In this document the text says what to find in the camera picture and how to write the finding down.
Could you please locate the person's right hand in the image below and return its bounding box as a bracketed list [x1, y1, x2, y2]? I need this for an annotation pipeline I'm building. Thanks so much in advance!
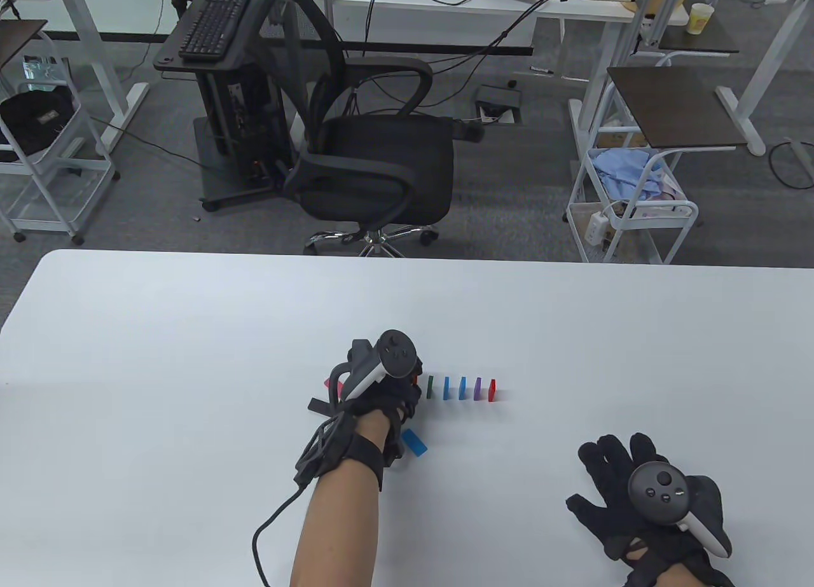
[566, 432, 732, 587]

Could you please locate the person's left hand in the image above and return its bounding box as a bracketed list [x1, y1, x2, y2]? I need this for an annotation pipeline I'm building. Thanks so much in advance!
[332, 376, 424, 470]

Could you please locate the grey white handheld controller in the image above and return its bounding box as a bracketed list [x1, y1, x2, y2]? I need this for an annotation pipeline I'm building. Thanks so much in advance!
[329, 329, 416, 404]
[628, 462, 733, 560]

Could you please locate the black office chair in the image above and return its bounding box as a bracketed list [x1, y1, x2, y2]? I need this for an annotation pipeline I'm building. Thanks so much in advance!
[251, 0, 487, 258]

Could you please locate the white rolling utility cart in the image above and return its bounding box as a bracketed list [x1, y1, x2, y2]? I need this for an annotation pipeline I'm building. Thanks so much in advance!
[565, 53, 700, 265]
[0, 31, 121, 244]

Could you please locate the light blue cloth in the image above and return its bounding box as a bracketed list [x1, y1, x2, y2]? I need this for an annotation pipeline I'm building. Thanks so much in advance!
[591, 149, 668, 200]

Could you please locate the grey floor power box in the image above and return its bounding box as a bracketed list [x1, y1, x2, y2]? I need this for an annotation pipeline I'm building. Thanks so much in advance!
[476, 83, 525, 125]

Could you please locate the cardboard box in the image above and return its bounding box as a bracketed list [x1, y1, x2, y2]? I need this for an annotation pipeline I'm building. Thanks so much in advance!
[598, 129, 649, 150]

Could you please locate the black rolling computer stand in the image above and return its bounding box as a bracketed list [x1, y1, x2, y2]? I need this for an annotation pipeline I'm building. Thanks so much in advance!
[154, 0, 300, 214]

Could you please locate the dark brown side table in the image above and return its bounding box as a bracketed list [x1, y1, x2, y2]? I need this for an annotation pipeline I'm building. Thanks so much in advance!
[607, 66, 748, 150]
[658, 24, 740, 55]
[0, 19, 49, 73]

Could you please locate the black keyboard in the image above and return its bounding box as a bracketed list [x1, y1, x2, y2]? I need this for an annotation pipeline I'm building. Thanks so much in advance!
[178, 0, 252, 62]

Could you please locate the black bag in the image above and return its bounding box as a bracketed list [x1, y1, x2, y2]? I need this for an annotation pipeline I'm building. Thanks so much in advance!
[0, 86, 78, 158]

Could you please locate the clear plastic packet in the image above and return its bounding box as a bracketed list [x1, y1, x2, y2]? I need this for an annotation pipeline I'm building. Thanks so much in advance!
[22, 56, 67, 95]

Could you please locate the black wrist strap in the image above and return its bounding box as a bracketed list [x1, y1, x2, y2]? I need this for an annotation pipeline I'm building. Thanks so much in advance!
[321, 436, 387, 492]

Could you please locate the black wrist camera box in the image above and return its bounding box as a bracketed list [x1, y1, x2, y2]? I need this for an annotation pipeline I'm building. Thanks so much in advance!
[294, 415, 349, 487]

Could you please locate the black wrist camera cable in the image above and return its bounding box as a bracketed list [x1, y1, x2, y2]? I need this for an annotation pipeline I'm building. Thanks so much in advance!
[251, 479, 307, 587]

